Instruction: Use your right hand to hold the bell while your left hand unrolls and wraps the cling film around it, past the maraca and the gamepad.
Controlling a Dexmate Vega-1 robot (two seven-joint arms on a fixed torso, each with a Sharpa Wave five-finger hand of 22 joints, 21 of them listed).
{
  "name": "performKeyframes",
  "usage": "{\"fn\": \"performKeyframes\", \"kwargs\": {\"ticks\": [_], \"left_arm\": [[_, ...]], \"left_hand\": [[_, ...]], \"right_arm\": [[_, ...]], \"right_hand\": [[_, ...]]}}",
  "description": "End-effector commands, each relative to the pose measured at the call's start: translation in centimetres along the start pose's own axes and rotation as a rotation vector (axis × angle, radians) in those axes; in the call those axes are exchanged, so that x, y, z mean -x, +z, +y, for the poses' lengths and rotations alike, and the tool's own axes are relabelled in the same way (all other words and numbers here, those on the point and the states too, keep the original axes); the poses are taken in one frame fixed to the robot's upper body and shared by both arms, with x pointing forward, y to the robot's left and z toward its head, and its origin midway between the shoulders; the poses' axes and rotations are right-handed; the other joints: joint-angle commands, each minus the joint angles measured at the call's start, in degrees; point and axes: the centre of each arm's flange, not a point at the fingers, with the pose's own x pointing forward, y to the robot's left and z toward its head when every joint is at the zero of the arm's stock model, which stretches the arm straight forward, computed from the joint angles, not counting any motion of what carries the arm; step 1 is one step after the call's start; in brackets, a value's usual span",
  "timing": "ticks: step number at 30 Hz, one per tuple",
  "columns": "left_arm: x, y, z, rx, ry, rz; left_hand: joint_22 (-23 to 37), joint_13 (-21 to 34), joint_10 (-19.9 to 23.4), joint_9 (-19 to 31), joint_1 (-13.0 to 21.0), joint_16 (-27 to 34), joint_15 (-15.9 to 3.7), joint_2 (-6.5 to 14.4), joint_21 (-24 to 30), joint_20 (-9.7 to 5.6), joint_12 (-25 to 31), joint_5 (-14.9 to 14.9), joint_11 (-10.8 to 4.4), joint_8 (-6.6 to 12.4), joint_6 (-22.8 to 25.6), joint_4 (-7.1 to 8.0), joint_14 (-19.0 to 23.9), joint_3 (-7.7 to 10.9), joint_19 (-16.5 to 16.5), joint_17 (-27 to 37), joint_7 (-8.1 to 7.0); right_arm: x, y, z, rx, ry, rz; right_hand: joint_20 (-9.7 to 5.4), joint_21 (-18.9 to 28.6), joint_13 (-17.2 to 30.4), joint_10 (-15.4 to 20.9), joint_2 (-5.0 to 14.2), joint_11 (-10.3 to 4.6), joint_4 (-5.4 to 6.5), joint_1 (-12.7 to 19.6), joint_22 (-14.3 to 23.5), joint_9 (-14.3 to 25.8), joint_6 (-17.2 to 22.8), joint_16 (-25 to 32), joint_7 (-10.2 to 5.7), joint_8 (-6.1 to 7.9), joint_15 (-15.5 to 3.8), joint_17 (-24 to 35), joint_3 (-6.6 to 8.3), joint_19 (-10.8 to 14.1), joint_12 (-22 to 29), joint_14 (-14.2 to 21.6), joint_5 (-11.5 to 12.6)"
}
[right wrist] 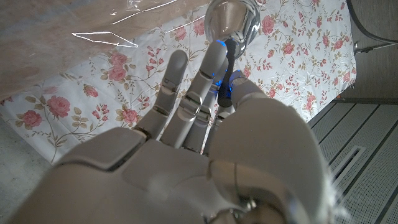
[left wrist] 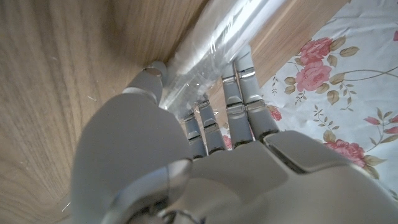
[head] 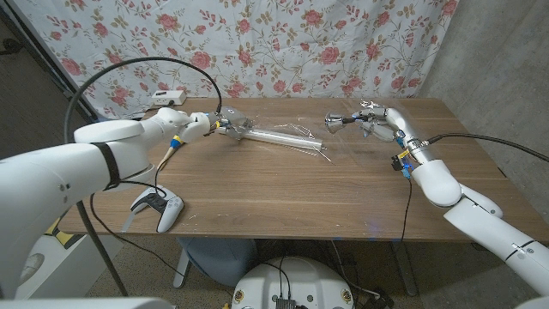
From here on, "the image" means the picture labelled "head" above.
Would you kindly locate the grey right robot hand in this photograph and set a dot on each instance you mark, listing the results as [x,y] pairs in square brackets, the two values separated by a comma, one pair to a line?
[388,122]

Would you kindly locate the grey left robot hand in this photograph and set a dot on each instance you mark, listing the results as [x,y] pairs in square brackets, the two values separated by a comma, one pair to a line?
[233,120]

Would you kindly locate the clear cling film roll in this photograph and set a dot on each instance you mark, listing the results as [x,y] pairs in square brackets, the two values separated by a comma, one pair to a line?
[283,138]

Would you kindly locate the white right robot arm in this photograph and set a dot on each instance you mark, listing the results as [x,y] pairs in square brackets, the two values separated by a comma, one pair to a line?
[480,214]

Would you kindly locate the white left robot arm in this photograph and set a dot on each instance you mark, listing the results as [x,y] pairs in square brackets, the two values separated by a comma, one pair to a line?
[64,171]

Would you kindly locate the colourful striped wooden maraca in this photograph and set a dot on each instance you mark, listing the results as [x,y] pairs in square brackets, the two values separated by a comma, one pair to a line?
[169,152]

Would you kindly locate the white and black gamepad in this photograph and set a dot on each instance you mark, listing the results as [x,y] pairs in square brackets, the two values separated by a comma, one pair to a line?
[165,208]

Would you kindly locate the white power strip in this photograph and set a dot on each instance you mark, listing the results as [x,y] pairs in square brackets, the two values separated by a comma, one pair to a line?
[168,97]

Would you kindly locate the floral rose backdrop cloth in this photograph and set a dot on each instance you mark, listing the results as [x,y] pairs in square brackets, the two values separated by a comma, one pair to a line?
[279,43]

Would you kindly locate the grey stool with white leg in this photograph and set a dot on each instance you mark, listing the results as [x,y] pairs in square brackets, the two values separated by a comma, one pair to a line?
[218,257]

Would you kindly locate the grey flat strip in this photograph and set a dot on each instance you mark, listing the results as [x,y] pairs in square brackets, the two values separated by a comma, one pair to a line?
[128,221]

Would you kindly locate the grey table leg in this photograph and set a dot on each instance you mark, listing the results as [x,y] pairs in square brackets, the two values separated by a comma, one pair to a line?
[405,270]

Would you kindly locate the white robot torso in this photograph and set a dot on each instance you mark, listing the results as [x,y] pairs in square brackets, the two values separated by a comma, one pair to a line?
[300,283]

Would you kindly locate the black power adapter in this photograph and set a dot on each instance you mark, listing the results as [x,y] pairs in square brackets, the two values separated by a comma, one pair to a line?
[379,301]

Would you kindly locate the white shoe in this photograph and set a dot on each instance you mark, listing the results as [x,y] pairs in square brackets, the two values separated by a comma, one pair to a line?
[32,266]

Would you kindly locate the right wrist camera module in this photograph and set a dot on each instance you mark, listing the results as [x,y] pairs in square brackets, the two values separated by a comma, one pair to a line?
[401,165]

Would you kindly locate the black door frame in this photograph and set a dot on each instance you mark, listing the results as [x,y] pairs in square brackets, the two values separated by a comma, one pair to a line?
[43,56]

